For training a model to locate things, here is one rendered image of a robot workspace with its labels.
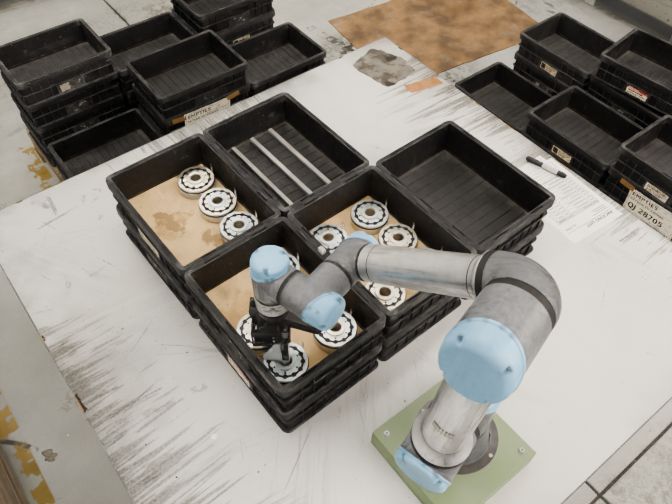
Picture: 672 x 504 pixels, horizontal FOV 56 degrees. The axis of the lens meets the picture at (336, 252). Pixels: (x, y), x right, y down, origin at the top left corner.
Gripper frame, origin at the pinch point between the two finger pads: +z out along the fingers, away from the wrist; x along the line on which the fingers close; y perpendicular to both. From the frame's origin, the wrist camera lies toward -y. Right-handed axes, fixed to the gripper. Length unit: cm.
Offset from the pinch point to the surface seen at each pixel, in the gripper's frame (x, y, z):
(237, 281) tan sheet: -21.2, 13.7, 1.9
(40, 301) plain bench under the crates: -24, 68, 15
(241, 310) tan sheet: -12.5, 12.0, 1.9
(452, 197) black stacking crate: -51, -44, 2
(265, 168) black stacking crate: -62, 9, 2
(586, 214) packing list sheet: -56, -88, 15
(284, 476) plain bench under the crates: 23.4, 0.8, 15.1
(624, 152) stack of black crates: -96, -116, 27
